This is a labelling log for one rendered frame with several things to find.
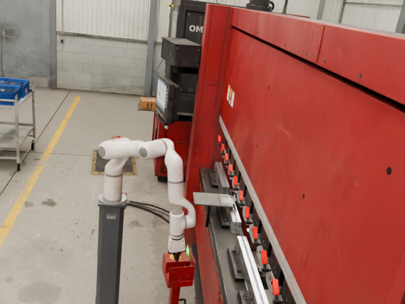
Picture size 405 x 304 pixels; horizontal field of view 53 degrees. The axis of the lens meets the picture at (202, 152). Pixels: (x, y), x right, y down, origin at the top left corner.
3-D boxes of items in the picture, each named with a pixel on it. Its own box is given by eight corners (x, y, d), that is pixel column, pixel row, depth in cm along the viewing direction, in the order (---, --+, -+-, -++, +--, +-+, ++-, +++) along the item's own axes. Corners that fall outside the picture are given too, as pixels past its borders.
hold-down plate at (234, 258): (226, 251, 256) (227, 247, 255) (235, 251, 257) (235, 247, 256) (234, 281, 228) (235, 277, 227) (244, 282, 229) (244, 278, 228)
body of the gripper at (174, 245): (184, 230, 247) (183, 245, 251) (167, 232, 244) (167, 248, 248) (186, 237, 240) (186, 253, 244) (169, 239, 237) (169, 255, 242)
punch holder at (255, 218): (248, 231, 224) (253, 204, 218) (263, 231, 225) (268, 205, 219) (254, 247, 210) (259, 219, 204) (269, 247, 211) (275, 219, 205)
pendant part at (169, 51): (153, 120, 421) (161, 36, 391) (176, 120, 429) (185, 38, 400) (166, 137, 377) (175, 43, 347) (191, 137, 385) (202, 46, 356)
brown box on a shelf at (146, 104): (137, 104, 522) (138, 94, 517) (157, 105, 526) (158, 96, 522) (137, 110, 494) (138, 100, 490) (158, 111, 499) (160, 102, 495)
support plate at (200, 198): (193, 193, 301) (193, 192, 300) (228, 195, 304) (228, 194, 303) (194, 204, 284) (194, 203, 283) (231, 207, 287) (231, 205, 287)
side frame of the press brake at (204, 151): (178, 234, 429) (205, 3, 349) (257, 238, 440) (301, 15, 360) (179, 247, 406) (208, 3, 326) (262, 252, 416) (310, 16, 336)
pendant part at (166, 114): (154, 109, 408) (157, 73, 396) (166, 110, 413) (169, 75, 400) (165, 123, 369) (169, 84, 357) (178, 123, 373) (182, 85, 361)
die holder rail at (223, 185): (213, 171, 374) (214, 161, 370) (220, 171, 374) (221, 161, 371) (220, 196, 327) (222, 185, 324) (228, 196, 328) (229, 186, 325)
